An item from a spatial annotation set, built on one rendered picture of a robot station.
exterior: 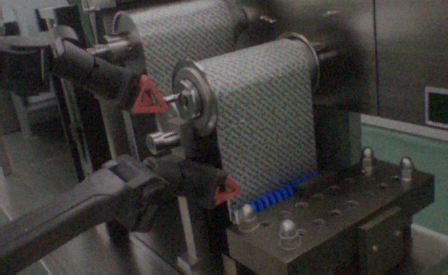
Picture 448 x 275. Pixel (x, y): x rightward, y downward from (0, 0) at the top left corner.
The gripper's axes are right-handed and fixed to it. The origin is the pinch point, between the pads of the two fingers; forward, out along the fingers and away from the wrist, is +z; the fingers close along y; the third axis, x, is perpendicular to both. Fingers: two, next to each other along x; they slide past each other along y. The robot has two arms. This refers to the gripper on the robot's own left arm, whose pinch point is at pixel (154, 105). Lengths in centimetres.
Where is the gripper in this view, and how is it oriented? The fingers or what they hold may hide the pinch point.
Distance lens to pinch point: 90.5
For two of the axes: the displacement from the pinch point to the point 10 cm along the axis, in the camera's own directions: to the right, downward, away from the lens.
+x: 4.0, -9.1, 0.8
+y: 5.9, 1.9, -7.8
